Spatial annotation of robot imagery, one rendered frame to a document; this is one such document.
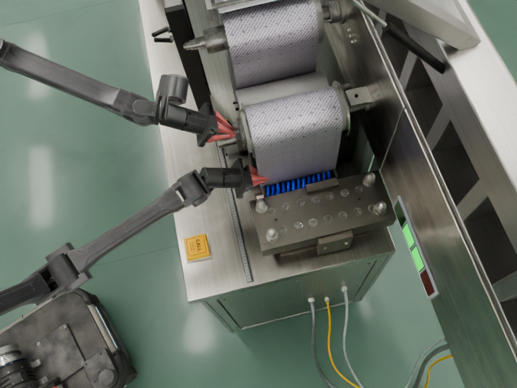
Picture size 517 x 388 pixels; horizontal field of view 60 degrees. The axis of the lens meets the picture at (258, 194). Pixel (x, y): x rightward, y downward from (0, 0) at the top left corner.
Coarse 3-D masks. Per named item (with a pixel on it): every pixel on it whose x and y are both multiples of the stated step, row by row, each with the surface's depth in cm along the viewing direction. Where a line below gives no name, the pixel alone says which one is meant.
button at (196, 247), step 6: (204, 234) 142; (186, 240) 142; (192, 240) 142; (198, 240) 142; (204, 240) 142; (186, 246) 141; (192, 246) 141; (198, 246) 141; (204, 246) 141; (186, 252) 141; (192, 252) 140; (198, 252) 140; (204, 252) 140; (192, 258) 140; (198, 258) 141
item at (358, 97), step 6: (348, 90) 117; (354, 90) 117; (360, 90) 116; (366, 90) 117; (348, 96) 116; (354, 96) 116; (360, 96) 116; (366, 96) 116; (348, 102) 116; (354, 102) 115; (360, 102) 115; (366, 102) 115; (354, 108) 116
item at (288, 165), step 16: (336, 144) 123; (256, 160) 121; (272, 160) 123; (288, 160) 125; (304, 160) 127; (320, 160) 130; (336, 160) 132; (272, 176) 132; (288, 176) 134; (304, 176) 137
